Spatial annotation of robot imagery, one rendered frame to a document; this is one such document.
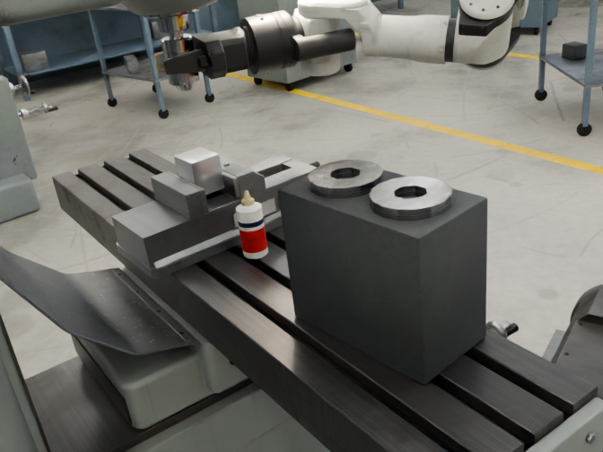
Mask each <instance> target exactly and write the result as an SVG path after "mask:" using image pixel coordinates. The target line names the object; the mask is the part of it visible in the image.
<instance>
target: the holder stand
mask: <svg viewBox="0 0 603 452"><path fill-rule="evenodd" d="M278 195H279V202H280V208H281V215H282V222H283V228H284V241H285V247H286V255H287V261H288V267H289V275H290V281H291V287H292V295H293V306H294V314H295V316H296V317H298V318H300V319H302V320H304V321H305V322H307V323H309V324H311V325H313V326H315V327H316V328H318V329H320V330H322V331H324V332H326V333H328V334H330V335H332V336H334V337H335V338H337V339H339V340H341V341H342V342H344V343H347V344H349V345H351V346H353V347H354V348H355V349H357V350H359V351H361V352H364V353H366V354H367V355H369V356H371V357H372V358H374V359H376V360H378V361H380V362H382V363H384V364H386V365H388V366H390V367H391V368H392V369H395V370H397V371H399V372H401V373H403V374H404V375H406V376H408V377H410V378H412V379H414V380H415V381H417V382H419V383H421V384H423V385H425V384H427V383H428V382H429V381H430V380H432V379H433V378H434V377H436V376H437V375H438V374H439V373H441V372H442V371H443V370H444V369H446V368H447V367H448V366H450V365H451V363H453V362H454V361H455V360H457V359H458V358H459V357H460V356H462V355H463V354H464V353H465V352H467V351H468V350H469V349H471V348H472V347H473V346H474V345H476V344H477V343H478V342H480V341H481V340H482V339H483V338H485V332H486V267H487V201H488V200H487V198H486V197H484V196H478V195H475V194H471V193H468V192H465V191H461V190H457V189H454V188H451V187H450V186H449V185H448V184H447V183H446V182H443V181H441V180H439V179H437V178H428V177H408V176H405V175H401V174H397V173H395V172H391V171H387V170H384V169H382V168H381V167H380V165H378V164H376V163H374V162H371V161H362V160H342V161H331V162H329V163H326V164H323V165H320V166H318V167H317V168H316V169H313V170H312V171H311V172H310V174H309V176H308V177H306V178H302V179H300V180H298V181H296V182H294V183H292V184H290V185H288V186H286V187H282V188H280V189H279V190H278Z"/></svg>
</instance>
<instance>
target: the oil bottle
mask: <svg viewBox="0 0 603 452"><path fill-rule="evenodd" d="M236 213H237V218H238V224H239V230H240V240H241V245H242V250H243V255H244V256H245V257H246V258H249V259H258V258H261V257H263V256H265V255H266V254H267V253H268V247H267V235H266V229H265V224H264V217H263V212H262V205H261V204H260V203H258V202H254V198H252V197H250V195H249V191H248V190H246V191H244V198H243V199H242V200H241V204H240V205H238V206H237V207H236Z"/></svg>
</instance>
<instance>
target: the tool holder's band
mask: <svg viewBox="0 0 603 452"><path fill-rule="evenodd" d="M192 42H193V39H192V35H190V34H184V36H183V37H180V38H175V39H170V38H169V37H168V36H167V37H164V38H162V39H161V43H162V46H163V47H166V48H170V47H178V46H184V45H187V44H190V43H192Z"/></svg>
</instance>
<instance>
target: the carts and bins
mask: <svg viewBox="0 0 603 452"><path fill-rule="evenodd" d="M598 3H599V0H590V18H589V29H588V41H587V44H585V43H580V42H576V41H573V42H568V43H564V44H563V50H562V53H554V54H546V31H547V13H548V0H542V13H541V33H540V53H539V56H538V58H539V72H538V90H536V92H535V94H534V95H535V98H536V99H537V100H544V99H545V98H546V96H547V92H546V91H545V90H544V84H545V66H546V63H548V64H549V65H551V66H552V67H553V68H555V69H556V70H558V71H559V72H561V73H563V74H565V75H566V76H568V77H569V78H571V79H572V80H574V81H575V82H577V83H578V84H580V85H581V86H583V87H584V88H583V100H582V113H581V123H580V124H579V125H578V126H577V129H576V130H577V133H578V134H579V135H581V136H586V135H589V134H590V132H591V130H592V127H591V125H590V124H589V113H590V93H591V88H593V87H601V86H602V91H603V48H595V37H596V26H597V15H598ZM94 10H108V11H126V12H131V11H130V10H128V9H127V8H126V7H125V6H124V5H122V4H117V5H113V6H109V7H103V8H99V9H94ZM88 14H89V18H90V22H91V26H92V32H93V36H94V40H95V44H96V48H97V51H98V55H99V59H100V66H101V70H102V71H101V72H102V73H103V77H104V81H105V84H106V89H107V93H108V96H109V99H108V105H109V106H110V107H115V106H116V105H117V100H116V99H115V98H114V97H113V93H112V89H111V86H110V82H109V74H110V75H116V76H121V77H126V78H132V79H137V80H143V81H148V82H153V92H157V97H158V101H159V106H160V110H159V117H160V118H163V119H165V118H167V117H168V116H169V111H168V110H167V109H166V108H165V105H164V100H163V96H162V87H161V84H160V82H161V81H164V80H167V79H169V78H168V75H167V74H166V73H165V68H160V67H159V65H158V61H157V56H156V55H158V54H161V53H163V51H162V52H157V53H154V52H153V44H152V40H151V35H150V31H149V26H148V21H147V18H144V17H143V16H142V15H139V18H140V22H141V26H142V31H143V35H144V44H145V47H146V52H147V56H148V58H146V59H143V60H140V61H137V58H136V57H135V56H134V54H133V55H127V56H123V57H124V61H125V64H124V65H121V66H118V67H114V68H111V69H108V70H107V67H106V64H105V59H104V55H103V52H102V48H101V41H100V37H99V33H98V30H97V25H96V21H95V18H94V14H93V10H89V11H88ZM192 15H193V21H194V25H195V31H196V34H197V33H201V30H200V25H199V20H198V14H197V11H196V12H193V13H192ZM203 76H204V82H205V92H206V95H205V101H206V102H209V103H211V102H213V101H214V95H213V94H212V93H211V88H210V82H209V78H208V77H207V76H206V75H204V74H203Z"/></svg>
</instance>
